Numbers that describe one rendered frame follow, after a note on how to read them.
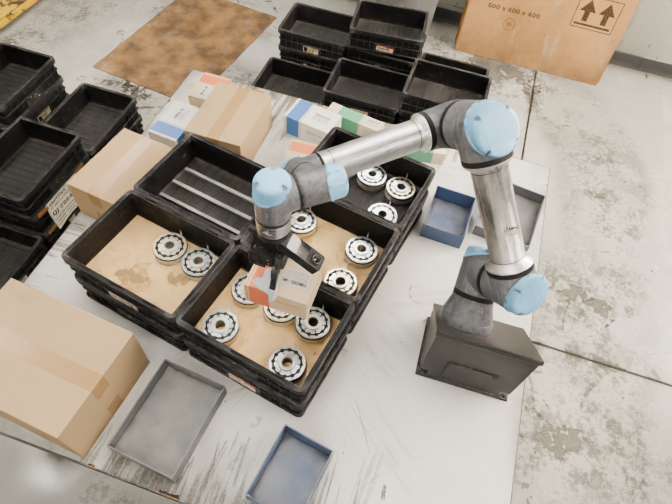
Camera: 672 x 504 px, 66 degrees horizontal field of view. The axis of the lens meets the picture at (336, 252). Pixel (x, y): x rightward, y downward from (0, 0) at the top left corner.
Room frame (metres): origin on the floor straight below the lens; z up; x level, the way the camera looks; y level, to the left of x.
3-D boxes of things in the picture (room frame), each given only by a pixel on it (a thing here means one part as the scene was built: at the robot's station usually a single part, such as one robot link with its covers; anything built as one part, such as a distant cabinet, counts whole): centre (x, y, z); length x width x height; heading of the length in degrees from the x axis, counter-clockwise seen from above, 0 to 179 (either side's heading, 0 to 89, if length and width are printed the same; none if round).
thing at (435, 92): (2.18, -0.44, 0.37); 0.40 x 0.30 x 0.45; 78
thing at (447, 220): (1.23, -0.39, 0.74); 0.20 x 0.15 x 0.07; 165
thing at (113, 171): (1.17, 0.75, 0.78); 0.30 x 0.22 x 0.16; 161
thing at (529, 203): (1.29, -0.63, 0.73); 0.27 x 0.20 x 0.05; 160
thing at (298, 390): (0.65, 0.16, 0.92); 0.40 x 0.30 x 0.02; 67
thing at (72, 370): (0.47, 0.74, 0.80); 0.40 x 0.30 x 0.20; 73
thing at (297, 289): (0.66, 0.12, 1.09); 0.16 x 0.12 x 0.07; 78
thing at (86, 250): (0.80, 0.53, 0.87); 0.40 x 0.30 x 0.11; 67
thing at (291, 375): (0.54, 0.09, 0.86); 0.10 x 0.10 x 0.01
